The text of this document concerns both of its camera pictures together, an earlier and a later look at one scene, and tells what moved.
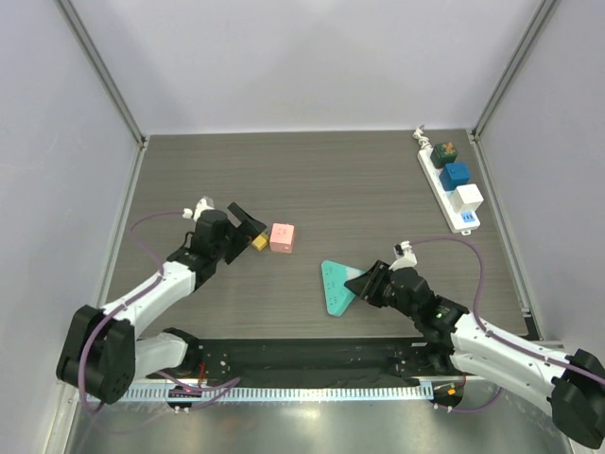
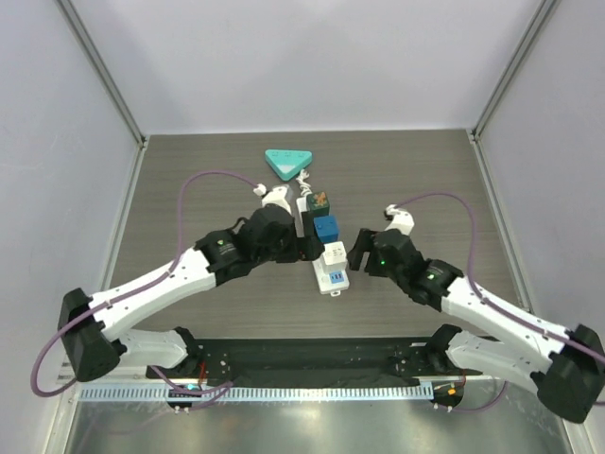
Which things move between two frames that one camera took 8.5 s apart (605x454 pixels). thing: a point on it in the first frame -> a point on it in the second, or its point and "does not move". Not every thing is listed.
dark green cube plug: (443, 153) -> (318, 202)
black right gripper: (376, 285) -> (367, 252)
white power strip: (455, 221) -> (331, 283)
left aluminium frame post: (71, 16) does not move
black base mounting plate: (306, 359) does not move
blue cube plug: (453, 174) -> (327, 228)
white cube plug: (467, 198) -> (335, 257)
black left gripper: (243, 233) -> (307, 248)
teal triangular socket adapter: (337, 296) -> (287, 163)
